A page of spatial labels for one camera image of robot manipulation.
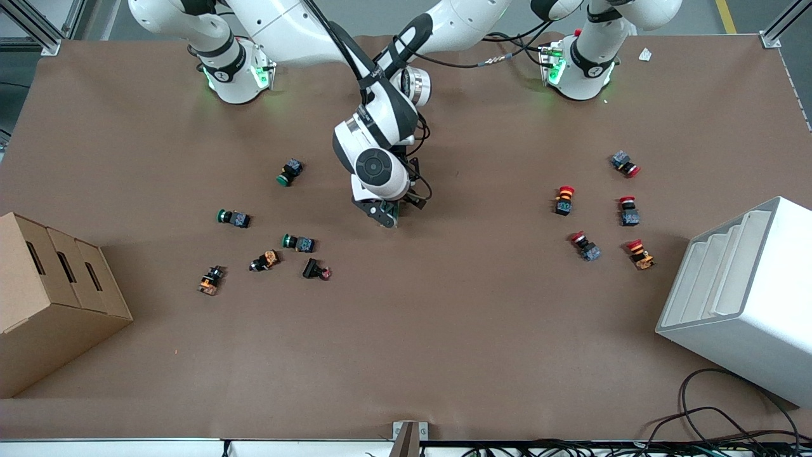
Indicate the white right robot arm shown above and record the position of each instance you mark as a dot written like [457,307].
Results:
[231,76]

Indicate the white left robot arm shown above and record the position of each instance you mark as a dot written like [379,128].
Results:
[583,70]

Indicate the green pushbutton grey block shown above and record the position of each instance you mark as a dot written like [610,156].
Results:
[233,218]
[290,172]
[298,242]

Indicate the black pushbutton red block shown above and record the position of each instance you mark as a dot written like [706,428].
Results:
[315,269]

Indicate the black pushbutton orange block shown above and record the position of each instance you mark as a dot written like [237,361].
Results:
[211,280]
[265,260]

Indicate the brown table mat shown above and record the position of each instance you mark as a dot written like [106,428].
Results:
[406,349]

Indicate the red mushroom button black block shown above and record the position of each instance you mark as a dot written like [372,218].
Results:
[564,200]

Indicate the red mushroom button grey block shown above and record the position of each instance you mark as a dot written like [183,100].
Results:
[585,246]
[625,164]
[628,211]

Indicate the red mushroom button orange block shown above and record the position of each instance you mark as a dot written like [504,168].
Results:
[639,254]

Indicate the white paper scrap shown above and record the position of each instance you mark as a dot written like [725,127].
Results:
[645,54]

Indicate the brown cardboard box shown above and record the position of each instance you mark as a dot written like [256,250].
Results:
[51,317]

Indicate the white stepped rack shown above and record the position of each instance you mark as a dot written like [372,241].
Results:
[748,330]

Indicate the metal bracket with profile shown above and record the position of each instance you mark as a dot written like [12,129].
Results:
[409,441]

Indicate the white table edge rail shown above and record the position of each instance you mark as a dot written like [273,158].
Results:
[127,448]

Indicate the aluminium frame profile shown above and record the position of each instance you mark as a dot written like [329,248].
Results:
[771,39]
[51,46]

